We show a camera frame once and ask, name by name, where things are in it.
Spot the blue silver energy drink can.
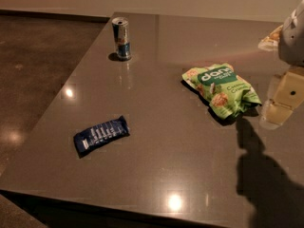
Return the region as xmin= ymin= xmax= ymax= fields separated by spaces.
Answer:
xmin=111 ymin=17 xmax=131 ymax=61

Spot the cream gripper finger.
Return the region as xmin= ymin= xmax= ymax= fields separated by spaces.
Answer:
xmin=259 ymin=100 xmax=293 ymax=130
xmin=273 ymin=66 xmax=304 ymax=109

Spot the dark blue snack wrapper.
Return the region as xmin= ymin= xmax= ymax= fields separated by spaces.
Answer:
xmin=73 ymin=116 xmax=129 ymax=157

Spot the yellow white snack package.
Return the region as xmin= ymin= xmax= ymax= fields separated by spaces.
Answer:
xmin=257 ymin=25 xmax=283 ymax=51

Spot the green rice chip bag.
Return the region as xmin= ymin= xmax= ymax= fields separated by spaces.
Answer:
xmin=182 ymin=63 xmax=261 ymax=120

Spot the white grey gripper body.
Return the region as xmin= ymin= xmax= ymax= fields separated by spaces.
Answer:
xmin=278 ymin=0 xmax=304 ymax=67

